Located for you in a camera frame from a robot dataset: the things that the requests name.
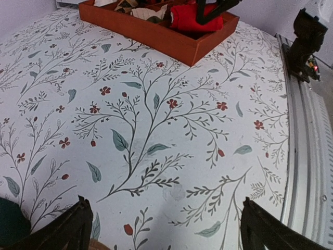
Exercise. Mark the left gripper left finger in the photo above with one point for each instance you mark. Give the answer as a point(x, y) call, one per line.
point(71, 230)

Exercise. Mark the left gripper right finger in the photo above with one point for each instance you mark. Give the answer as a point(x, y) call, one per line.
point(270, 229)

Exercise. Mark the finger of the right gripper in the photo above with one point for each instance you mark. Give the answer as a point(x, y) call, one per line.
point(206, 11)
point(224, 5)

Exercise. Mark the red and beige sock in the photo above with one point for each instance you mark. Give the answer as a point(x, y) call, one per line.
point(183, 19)

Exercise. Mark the orange divided organizer tray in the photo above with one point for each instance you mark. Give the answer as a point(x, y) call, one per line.
point(186, 48)

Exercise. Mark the beige brown rolled sock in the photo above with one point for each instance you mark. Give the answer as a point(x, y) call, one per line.
point(148, 14)

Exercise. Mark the brown patterned rolled sock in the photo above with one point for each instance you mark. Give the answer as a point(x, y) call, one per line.
point(125, 6)

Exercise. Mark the white rolled sock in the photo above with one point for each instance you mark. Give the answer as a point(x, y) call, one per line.
point(101, 3)

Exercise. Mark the floral table mat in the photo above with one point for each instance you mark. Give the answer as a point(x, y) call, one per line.
point(165, 153)

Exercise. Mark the aluminium front rail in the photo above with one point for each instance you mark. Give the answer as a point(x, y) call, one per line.
point(310, 137)

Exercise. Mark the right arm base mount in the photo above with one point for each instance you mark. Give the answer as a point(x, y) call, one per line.
point(310, 34)

